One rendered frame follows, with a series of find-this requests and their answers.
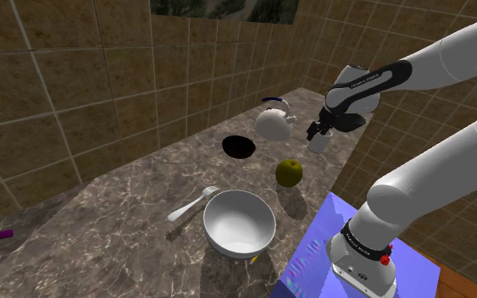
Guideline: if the white cup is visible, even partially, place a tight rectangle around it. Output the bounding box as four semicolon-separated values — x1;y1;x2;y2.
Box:
307;130;333;155

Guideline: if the green apple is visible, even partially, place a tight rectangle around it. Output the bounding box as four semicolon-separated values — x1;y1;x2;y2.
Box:
275;158;304;189

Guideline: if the black bowl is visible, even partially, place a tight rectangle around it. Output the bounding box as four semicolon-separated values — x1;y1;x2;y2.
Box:
221;135;257;160

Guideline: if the white bowl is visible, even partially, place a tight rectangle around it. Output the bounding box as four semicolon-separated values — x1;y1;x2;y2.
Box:
202;189;277;260

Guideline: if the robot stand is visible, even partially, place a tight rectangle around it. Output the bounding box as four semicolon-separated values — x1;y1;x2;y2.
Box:
269;191;442;298

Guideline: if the white fork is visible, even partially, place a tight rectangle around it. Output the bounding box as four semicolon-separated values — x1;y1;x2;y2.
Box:
167;185;221;223

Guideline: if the white kettle with blue handle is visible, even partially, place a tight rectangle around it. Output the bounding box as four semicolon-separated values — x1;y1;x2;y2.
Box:
254;97;298;142

